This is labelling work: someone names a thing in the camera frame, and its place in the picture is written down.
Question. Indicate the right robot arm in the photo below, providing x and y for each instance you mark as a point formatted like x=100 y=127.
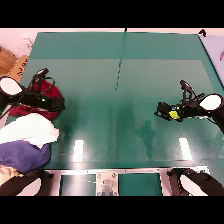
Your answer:
x=211 y=102

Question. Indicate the beige garment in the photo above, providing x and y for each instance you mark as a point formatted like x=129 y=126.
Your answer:
x=7 y=173

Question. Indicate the silver frame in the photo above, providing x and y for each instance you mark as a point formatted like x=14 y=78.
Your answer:
x=106 y=181

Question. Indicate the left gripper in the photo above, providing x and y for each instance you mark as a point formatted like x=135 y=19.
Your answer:
x=55 y=104

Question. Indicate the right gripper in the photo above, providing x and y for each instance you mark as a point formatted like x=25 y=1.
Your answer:
x=168 y=112

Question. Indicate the brown cardboard box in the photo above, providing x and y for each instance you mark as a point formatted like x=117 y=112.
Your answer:
x=10 y=63

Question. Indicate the white garment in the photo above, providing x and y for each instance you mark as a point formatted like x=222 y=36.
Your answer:
x=26 y=130

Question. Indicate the purple garment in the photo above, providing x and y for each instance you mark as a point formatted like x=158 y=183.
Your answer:
x=23 y=155

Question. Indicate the red T-shirt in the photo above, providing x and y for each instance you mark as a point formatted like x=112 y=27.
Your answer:
x=50 y=92

